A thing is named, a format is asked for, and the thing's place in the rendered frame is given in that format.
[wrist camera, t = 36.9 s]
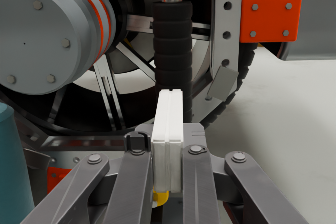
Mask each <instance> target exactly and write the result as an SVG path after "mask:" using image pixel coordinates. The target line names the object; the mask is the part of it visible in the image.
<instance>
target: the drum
mask: <svg viewBox="0 0 336 224"><path fill-rule="evenodd" d="M116 27H117V26H116V16H115V13H114V10H113V7H112V5H111V3H110V1H109V0H0V84H1V85H3V86H4V87H6V88H8V89H10V90H12V91H15V92H17V93H21V94H25V95H33V96H39V95H46V94H50V93H53V92H56V91H57V90H59V89H61V88H62V87H64V86H65V85H68V84H71V83H73V82H75V81H76V80H78V79H79V78H80V77H82V76H83V75H84V74H85V73H86V72H87V71H88V70H89V69H90V68H91V67H92V66H93V65H94V64H95V63H96V62H97V61H98V60H99V59H100V58H101V57H102V56H103V55H104V54H105V53H106V52H107V51H108V49H109V48H110V47H111V45H112V43H113V41H114V38H115V34H116Z"/></svg>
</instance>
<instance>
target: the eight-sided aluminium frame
mask: <svg viewBox="0 0 336 224"><path fill-rule="evenodd" d="M226 2H227V5H226V7H224V4H225V3H226ZM241 11H242V0H211V35H210V71H209V72H208V73H207V74H206V75H205V76H204V77H203V78H201V79H200V80H199V81H198V82H197V83H196V84H195V85H194V86H193V87H192V94H191V95H192V108H191V109H192V123H193V124H199V123H200V122H201V121H202V120H203V119H204V118H205V117H206V116H207V115H209V114H210V113H211V112H212V111H213V110H214V109H215V108H216V107H217V106H219V105H220V104H221V103H222V102H225V101H226V100H227V98H228V97H229V96H230V95H231V94H232V93H233V92H234V91H235V90H236V89H237V81H238V75H239V72H238V63H239V46H240V28H241ZM14 120H15V123H16V126H17V130H18V133H19V137H20V140H21V144H22V147H23V151H24V156H25V160H26V164H27V166H28V167H30V168H31V169H33V170H44V171H47V170H48V169H49V167H52V168H59V169H73V168H74V167H75V166H76V165H77V164H78V163H79V162H80V161H81V160H82V159H83V158H85V157H86V156H88V155H91V154H95V153H102V154H105V155H107V156H108V158H109V160H114V159H118V158H121V157H123V156H124V154H125V146H124V136H49V135H47V134H46V133H44V132H43V131H42V130H40V129H39V128H38V127H36V126H35V125H34V124H32V123H31V122H30V121H29V120H27V119H26V118H25V117H23V116H22V115H21V114H19V113H18V112H17V111H15V110H14Z"/></svg>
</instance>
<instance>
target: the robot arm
mask: <svg viewBox="0 0 336 224"><path fill-rule="evenodd" d="M123 140H124V151H125V153H124V156H123V157H120V158H117V159H112V160H109V157H108V156H107V155H106V154H103V153H93V154H90V155H88V156H86V157H84V158H83V159H82V160H81V161H80V162H79V163H78V164H77V165H76V166H75V167H74V168H73V169H72V170H71V171H70V173H69V174H68V175H67V176H66V177H65V178H64V179H63V180H62V181H61V182H60V183H59V184H58V185H57V186H56V187H55V188H54V189H53V190H52V191H51V192H50V193H49V194H48V195H47V196H46V197H45V198H44V199H43V200H42V201H41V202H40V204H39V205H38V206H37V207H36V208H35V209H34V210H33V211H32V212H31V213H30V214H29V215H28V216H27V217H26V218H25V219H24V220H23V221H22V222H21V223H20V224H151V217H152V208H153V200H154V191H156V193H167V191H171V193H182V191H183V224H222V222H221V216H220V210H219V204H218V201H222V202H223V206H224V208H225V210H226V212H227V214H228V216H229V218H230V219H231V221H232V223H233V224H309V223H308V222H307V221H306V219H305V218H304V217H303V216H302V215H301V214H300V212H299V211H298V210H297V209H296V208H295V206H294V205H293V204H292V203H291V202H290V201H289V199H288V198H287V197H286V196H285V195H284V194H283V192H282V191H281V190H280V189H279V188H278V187H277V185H276V184H275V183H274V182H273V181H272V179H271V178H270V177H269V176H268V175H267V174H266V172H265V171H264V170H263V169H262V168H261V167H260V165H259V164H258V163H257V162H256V161H255V160H254V158H253V157H252V156H250V155H249V154H247V153H245V152H240V151H234V152H230V153H228V154H227V155H226V156H225V158H220V157H216V156H214V155H212V154H211V153H210V151H209V149H208V147H207V141H206V135H205V129H204V127H203V126H202V125H201V124H200V123H183V91H181V89H174V90H173V91H170V90H161V91H160V94H159V99H158V105H157V111H156V116H155V122H154V124H140V125H139V126H138V127H137V128H136V129H135V131H133V132H129V133H128V134H126V135H125V136H124V137H123Z"/></svg>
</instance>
